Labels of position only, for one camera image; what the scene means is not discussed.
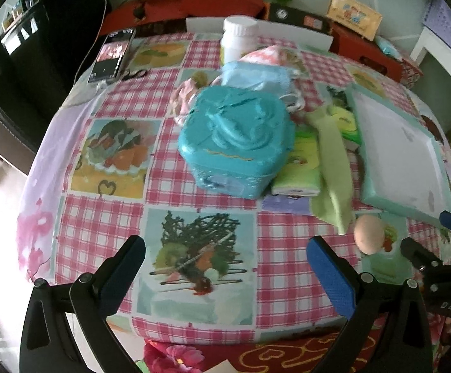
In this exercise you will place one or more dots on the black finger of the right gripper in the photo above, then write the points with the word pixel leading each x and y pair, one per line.
pixel 420 257

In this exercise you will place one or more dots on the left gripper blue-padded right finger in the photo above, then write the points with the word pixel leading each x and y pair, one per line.
pixel 342 284

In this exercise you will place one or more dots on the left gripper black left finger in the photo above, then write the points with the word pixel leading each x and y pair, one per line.
pixel 95 296

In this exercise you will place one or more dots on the light green cloth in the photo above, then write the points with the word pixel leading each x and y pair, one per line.
pixel 334 202

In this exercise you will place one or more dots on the green tissue pack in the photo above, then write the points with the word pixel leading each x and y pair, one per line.
pixel 347 126
pixel 301 175

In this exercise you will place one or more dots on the pale pink fabric piece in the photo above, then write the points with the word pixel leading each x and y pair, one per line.
pixel 181 101

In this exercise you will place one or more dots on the blue face mask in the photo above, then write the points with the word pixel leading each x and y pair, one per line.
pixel 276 80

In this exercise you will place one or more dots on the pink white knitted cloth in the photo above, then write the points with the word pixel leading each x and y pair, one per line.
pixel 275 55

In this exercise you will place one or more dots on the beige egg-shaped sponge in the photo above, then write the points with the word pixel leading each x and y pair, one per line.
pixel 369 234

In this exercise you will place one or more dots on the white tray with teal rim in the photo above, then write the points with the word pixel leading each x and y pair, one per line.
pixel 404 172

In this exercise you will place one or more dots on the purple tissue pack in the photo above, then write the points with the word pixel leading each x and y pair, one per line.
pixel 287 205

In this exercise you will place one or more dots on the red patterned gift box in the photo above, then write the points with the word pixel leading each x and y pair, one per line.
pixel 411 72

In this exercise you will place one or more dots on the white shelf unit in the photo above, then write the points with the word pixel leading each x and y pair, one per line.
pixel 429 43

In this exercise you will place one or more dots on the pale blue wipes pack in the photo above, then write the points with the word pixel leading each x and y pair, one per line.
pixel 388 49

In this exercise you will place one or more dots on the teal plastic lidded box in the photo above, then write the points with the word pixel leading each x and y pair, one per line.
pixel 235 141

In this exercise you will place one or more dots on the red cardboard box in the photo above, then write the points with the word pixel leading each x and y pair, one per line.
pixel 351 45

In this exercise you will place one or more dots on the lavender perforated basket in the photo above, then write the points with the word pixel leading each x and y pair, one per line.
pixel 437 17

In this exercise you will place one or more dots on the black smartphone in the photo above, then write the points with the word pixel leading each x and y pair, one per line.
pixel 111 56

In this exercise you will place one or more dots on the white foam board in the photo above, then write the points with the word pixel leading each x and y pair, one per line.
pixel 298 35

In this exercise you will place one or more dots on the black rectangular box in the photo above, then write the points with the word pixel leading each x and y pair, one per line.
pixel 281 14

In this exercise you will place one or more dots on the white pill bottle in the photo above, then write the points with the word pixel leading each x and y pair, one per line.
pixel 239 38

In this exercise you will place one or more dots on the beige carton with handle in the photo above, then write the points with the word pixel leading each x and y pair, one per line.
pixel 357 16

